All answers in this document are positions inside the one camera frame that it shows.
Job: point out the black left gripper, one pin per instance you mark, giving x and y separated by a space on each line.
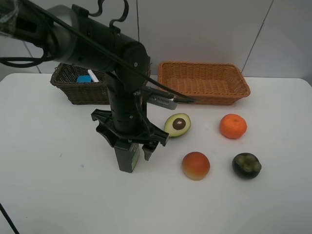
128 120

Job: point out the dark green pump bottle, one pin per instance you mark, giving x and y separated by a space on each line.
127 155

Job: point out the avocado half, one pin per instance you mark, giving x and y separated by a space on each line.
177 124

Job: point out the red yellow peach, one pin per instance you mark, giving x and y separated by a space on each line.
195 166

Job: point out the white red marker pen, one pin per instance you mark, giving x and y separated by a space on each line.
93 76

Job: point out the blue whiteboard eraser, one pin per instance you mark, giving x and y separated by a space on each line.
84 79

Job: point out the orange mandarin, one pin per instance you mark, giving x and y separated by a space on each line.
232 126

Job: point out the dark purple mangosteen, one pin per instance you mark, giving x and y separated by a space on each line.
246 166

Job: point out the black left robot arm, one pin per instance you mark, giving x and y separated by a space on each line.
71 36

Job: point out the orange wicker basket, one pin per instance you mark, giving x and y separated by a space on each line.
209 83

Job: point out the dark brown wicker basket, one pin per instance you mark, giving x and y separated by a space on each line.
65 77

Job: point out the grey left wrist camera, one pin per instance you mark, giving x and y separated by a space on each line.
159 98

